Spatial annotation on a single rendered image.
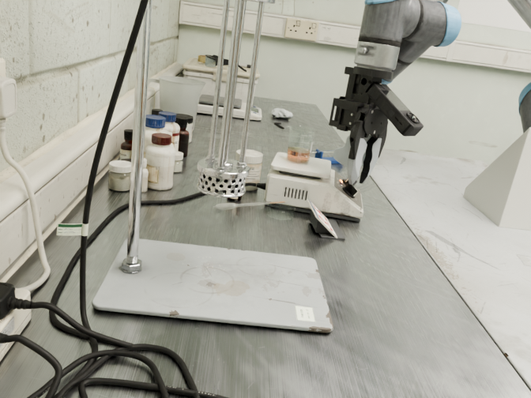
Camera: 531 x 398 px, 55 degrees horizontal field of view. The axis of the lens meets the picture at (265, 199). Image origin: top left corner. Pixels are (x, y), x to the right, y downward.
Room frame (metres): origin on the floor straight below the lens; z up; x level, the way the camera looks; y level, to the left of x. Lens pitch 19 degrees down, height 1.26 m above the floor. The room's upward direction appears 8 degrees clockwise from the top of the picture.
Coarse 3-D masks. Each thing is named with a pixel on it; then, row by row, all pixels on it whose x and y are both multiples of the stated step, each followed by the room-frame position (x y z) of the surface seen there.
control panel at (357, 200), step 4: (336, 172) 1.07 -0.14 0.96; (336, 176) 1.04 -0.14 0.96; (340, 176) 1.07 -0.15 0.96; (336, 180) 1.01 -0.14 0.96; (336, 184) 0.99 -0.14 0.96; (340, 184) 1.00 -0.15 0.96; (344, 184) 1.03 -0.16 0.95; (340, 188) 0.98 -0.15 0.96; (344, 192) 0.97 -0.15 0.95; (348, 196) 0.97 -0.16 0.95; (356, 196) 1.01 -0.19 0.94; (360, 196) 1.04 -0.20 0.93; (352, 200) 0.97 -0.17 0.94; (356, 200) 0.99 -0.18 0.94; (360, 200) 1.01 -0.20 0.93; (356, 204) 0.96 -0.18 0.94; (360, 204) 0.98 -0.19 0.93
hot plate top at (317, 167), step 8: (280, 152) 1.08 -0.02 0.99; (280, 160) 1.02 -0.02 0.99; (312, 160) 1.05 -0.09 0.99; (320, 160) 1.06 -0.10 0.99; (328, 160) 1.07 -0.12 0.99; (272, 168) 0.98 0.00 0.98; (280, 168) 0.97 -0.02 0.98; (288, 168) 0.97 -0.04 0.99; (296, 168) 0.97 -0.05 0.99; (304, 168) 0.98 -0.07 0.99; (312, 168) 0.99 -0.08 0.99; (320, 168) 1.00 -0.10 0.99; (328, 168) 1.01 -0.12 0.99; (320, 176) 0.96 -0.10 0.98; (328, 176) 0.97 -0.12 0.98
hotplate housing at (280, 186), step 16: (272, 176) 0.97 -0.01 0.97; (288, 176) 0.97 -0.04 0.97; (304, 176) 0.98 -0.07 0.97; (272, 192) 0.97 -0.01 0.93; (288, 192) 0.96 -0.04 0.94; (304, 192) 0.96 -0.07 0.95; (320, 192) 0.96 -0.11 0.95; (336, 192) 0.96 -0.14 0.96; (304, 208) 0.97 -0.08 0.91; (320, 208) 0.96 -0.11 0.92; (336, 208) 0.95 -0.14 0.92; (352, 208) 0.95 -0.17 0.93
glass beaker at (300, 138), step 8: (288, 128) 1.02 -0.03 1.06; (296, 128) 1.05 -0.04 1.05; (304, 128) 1.01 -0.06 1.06; (312, 128) 1.02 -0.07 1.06; (288, 136) 1.03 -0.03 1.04; (296, 136) 1.01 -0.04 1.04; (304, 136) 1.01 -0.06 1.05; (312, 136) 1.02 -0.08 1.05; (288, 144) 1.02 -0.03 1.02; (296, 144) 1.01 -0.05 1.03; (304, 144) 1.01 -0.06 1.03; (312, 144) 1.03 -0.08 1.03; (288, 152) 1.02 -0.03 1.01; (296, 152) 1.01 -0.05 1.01; (304, 152) 1.01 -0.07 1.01; (288, 160) 1.02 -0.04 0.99; (296, 160) 1.01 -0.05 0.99; (304, 160) 1.01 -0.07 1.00
